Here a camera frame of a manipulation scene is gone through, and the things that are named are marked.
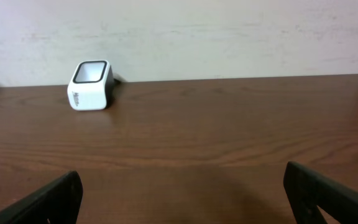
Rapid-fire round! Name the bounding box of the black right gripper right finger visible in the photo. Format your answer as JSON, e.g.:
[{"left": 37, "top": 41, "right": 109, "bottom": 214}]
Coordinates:
[{"left": 283, "top": 161, "right": 358, "bottom": 224}]

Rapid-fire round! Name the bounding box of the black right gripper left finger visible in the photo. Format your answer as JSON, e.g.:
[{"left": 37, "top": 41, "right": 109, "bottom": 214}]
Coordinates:
[{"left": 0, "top": 171, "right": 83, "bottom": 224}]

